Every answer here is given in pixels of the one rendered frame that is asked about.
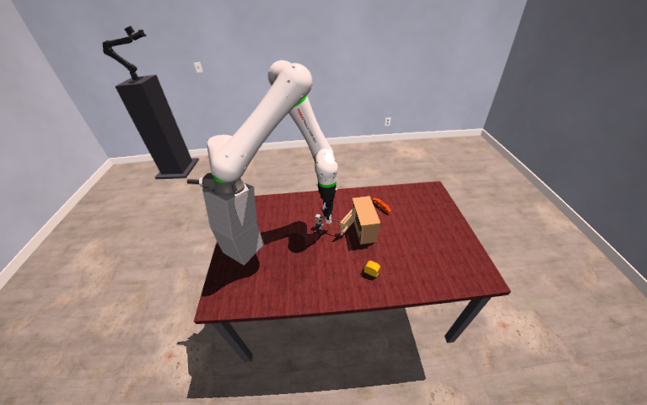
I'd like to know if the wooden cabinet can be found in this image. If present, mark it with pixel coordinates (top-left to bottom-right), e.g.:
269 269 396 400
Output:
339 197 380 244

